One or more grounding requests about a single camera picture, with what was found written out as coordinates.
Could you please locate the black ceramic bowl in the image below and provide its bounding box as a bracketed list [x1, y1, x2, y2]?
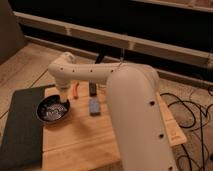
[36, 95, 70, 124]

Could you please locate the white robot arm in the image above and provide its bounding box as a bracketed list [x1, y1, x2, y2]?
[48, 53, 178, 171]

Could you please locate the orange marker pen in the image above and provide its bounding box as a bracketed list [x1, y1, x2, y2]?
[72, 82, 79, 99]

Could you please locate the blue sponge block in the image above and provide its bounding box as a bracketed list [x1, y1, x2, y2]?
[89, 98, 100, 116]

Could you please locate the black small device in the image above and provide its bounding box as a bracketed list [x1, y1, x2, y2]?
[89, 83, 97, 97]

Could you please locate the wooden cutting board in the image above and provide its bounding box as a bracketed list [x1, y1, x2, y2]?
[41, 81, 188, 171]

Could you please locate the dark grey cloth mat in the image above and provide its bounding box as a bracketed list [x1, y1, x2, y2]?
[0, 85, 50, 171]

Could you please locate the white window rail frame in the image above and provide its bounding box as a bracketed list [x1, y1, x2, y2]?
[14, 12, 213, 68]

